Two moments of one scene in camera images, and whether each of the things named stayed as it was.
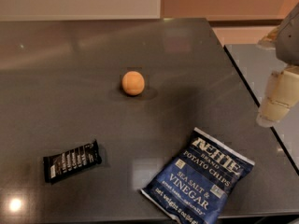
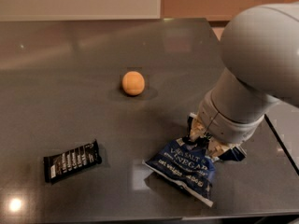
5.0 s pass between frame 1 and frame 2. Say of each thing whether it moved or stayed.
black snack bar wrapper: stayed
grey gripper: moved
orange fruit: stayed
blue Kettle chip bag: moved
